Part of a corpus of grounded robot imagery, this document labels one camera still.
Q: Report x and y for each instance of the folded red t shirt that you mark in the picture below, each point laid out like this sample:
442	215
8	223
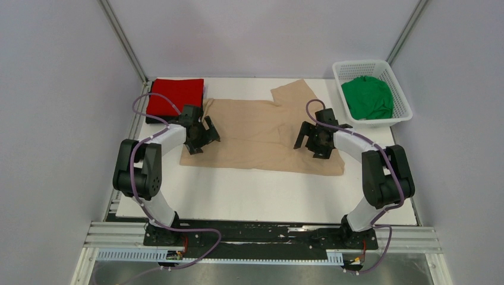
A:
179	92

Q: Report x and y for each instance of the left aluminium frame post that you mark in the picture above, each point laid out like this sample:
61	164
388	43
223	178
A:
123	39

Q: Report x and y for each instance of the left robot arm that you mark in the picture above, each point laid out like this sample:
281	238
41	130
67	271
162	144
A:
138	170

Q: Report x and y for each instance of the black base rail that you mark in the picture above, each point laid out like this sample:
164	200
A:
220	239

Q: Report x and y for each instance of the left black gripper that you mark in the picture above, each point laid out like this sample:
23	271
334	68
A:
208	135

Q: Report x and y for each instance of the white slotted cable duct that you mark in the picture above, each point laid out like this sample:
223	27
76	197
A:
163	256

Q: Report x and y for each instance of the white plastic basket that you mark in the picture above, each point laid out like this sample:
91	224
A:
346	71

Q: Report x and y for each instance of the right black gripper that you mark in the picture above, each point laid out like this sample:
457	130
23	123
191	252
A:
309	129

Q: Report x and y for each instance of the right aluminium frame post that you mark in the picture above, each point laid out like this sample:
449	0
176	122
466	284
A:
412	20

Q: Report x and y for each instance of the green t shirt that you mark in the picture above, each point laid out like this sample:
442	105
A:
368	98

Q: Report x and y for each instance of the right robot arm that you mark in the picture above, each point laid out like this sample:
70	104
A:
386	177

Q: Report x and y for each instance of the aluminium frame post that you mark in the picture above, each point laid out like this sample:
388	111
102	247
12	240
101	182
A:
123	39
412	20

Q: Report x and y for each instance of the beige t shirt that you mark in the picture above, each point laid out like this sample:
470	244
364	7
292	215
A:
261	134

